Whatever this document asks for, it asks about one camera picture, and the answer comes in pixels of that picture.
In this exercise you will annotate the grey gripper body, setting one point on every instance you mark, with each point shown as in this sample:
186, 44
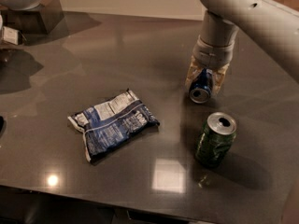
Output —
213, 52

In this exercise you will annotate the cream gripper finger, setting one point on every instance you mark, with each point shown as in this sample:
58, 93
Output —
218, 78
194, 70

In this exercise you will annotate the blue pepsi can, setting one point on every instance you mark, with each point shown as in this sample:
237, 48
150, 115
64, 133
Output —
201, 89

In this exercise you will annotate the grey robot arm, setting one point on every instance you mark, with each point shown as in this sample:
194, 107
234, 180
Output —
272, 26

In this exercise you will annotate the green soda can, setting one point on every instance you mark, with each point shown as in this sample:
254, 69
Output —
216, 138

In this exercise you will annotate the blue snack bag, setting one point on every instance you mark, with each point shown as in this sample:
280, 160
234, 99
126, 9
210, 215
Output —
110, 124

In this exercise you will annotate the dark wooden block stand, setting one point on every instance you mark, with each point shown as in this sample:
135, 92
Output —
40, 20

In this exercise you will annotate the small white card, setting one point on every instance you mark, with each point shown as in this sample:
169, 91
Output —
10, 35

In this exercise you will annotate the black object at left edge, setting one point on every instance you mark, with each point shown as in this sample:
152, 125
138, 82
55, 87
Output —
1, 123

